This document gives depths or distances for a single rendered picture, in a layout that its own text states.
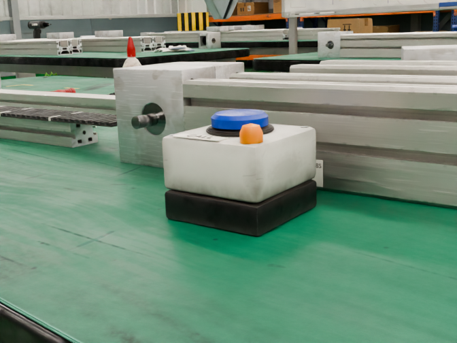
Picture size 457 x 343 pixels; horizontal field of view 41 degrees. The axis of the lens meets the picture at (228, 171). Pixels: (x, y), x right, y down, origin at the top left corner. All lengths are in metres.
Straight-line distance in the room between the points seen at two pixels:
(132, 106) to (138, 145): 0.04
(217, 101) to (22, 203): 0.19
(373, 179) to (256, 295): 0.19
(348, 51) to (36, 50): 2.13
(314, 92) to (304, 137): 0.07
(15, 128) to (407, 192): 0.53
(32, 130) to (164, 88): 0.27
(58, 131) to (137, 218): 0.33
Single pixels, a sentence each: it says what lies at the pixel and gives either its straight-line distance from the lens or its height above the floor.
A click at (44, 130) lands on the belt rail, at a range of 0.79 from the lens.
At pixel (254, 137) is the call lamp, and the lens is 0.38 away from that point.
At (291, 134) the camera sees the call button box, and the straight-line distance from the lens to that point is 0.42.
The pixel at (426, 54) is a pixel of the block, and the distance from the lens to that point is 0.83.
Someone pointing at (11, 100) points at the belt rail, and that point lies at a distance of 1.17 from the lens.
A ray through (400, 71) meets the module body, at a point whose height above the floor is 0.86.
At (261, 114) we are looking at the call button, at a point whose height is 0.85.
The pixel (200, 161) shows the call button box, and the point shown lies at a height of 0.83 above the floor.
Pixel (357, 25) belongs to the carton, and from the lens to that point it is 5.04.
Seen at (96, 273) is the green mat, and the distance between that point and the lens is 0.36.
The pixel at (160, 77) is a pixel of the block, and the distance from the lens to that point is 0.58.
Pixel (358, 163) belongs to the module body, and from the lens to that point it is 0.48.
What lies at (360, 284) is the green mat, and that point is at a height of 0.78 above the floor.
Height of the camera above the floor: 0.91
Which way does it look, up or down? 13 degrees down
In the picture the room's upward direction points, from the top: 2 degrees counter-clockwise
